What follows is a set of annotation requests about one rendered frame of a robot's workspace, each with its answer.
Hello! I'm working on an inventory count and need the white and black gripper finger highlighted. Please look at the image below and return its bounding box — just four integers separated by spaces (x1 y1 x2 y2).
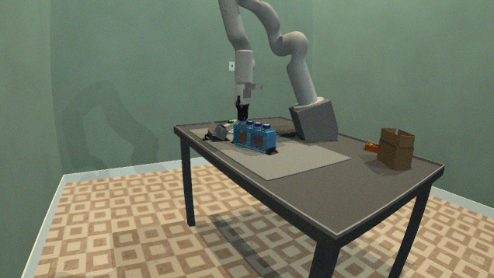
235 96 244 120
244 104 249 119

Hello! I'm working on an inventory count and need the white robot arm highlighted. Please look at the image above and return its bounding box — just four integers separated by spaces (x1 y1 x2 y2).
218 0 324 109

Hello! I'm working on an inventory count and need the small brown cardboard box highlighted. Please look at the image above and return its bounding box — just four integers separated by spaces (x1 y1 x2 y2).
377 127 415 170

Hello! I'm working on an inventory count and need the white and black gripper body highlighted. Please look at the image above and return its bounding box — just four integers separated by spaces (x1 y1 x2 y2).
234 83 251 105

